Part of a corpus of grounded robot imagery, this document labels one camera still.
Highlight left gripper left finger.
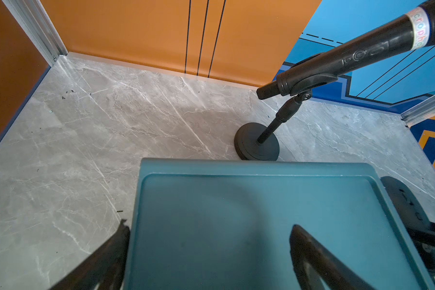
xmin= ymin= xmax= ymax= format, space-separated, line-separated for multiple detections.
xmin=51 ymin=219 xmax=130 ymax=290

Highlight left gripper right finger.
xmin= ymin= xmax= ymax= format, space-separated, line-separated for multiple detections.
xmin=290 ymin=225 xmax=373 ymax=290

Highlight teal drawer cabinet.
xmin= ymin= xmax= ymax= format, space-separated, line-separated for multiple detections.
xmin=124 ymin=158 xmax=435 ymax=290

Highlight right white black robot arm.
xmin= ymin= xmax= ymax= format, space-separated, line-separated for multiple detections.
xmin=381 ymin=176 xmax=435 ymax=277

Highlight black microphone stand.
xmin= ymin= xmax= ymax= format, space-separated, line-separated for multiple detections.
xmin=234 ymin=53 xmax=338 ymax=161

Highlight black microphone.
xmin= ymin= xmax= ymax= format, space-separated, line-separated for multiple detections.
xmin=256 ymin=1 xmax=435 ymax=100

